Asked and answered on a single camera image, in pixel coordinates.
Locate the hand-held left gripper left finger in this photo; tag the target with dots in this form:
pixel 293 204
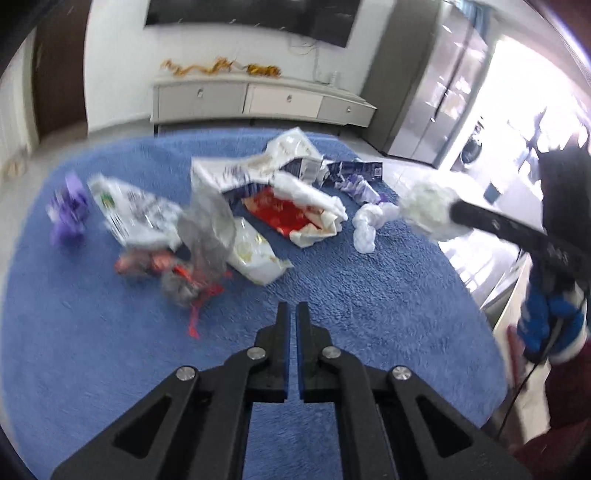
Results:
pixel 285 364

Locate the white crumpled tissue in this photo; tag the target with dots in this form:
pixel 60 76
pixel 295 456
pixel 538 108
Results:
pixel 309 194

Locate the gold dragon ornament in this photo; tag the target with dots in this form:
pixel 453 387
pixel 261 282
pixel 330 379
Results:
pixel 203 68

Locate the red and white packaging bag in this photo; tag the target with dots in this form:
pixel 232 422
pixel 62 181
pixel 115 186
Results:
pixel 286 214

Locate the gold tiger ornament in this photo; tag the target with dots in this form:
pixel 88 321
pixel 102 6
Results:
pixel 263 70

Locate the large white torn bag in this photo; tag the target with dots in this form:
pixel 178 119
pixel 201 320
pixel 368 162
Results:
pixel 258 166

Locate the dark brown door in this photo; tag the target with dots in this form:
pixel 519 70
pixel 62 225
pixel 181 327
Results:
pixel 60 74

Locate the white gold snack bag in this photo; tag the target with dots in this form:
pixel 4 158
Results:
pixel 254 256

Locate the white grey television cabinet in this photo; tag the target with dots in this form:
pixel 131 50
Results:
pixel 258 99

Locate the dark red cloth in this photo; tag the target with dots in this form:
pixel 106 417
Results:
pixel 558 452

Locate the grey wrapper with red ribbon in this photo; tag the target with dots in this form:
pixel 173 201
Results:
pixel 184 286

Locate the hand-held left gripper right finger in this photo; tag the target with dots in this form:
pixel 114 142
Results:
pixel 301 364

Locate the purple and white wrapper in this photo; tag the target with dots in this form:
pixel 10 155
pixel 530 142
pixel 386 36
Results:
pixel 355 175

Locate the red orange snack wrapper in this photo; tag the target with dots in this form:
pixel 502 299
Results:
pixel 143 264

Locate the clear crumpled plastic bag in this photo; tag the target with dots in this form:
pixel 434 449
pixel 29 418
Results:
pixel 207 235

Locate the purple crumpled wrapper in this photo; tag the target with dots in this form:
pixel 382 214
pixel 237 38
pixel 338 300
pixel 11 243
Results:
pixel 69 210

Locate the white paper ball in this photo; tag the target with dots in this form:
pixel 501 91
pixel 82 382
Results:
pixel 429 210

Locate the silver double-door refrigerator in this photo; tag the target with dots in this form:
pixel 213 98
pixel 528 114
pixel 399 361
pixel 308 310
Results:
pixel 429 92

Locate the white printed plastic bag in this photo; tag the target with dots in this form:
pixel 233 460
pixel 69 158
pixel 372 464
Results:
pixel 134 212

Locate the black wall television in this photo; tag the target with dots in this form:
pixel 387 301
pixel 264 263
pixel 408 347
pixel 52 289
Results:
pixel 254 14

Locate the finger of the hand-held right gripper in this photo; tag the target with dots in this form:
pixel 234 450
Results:
pixel 508 228

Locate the grey washing machine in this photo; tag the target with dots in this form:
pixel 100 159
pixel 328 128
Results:
pixel 472 147

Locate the blue fluffy blanket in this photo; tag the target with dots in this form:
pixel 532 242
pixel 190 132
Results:
pixel 346 314

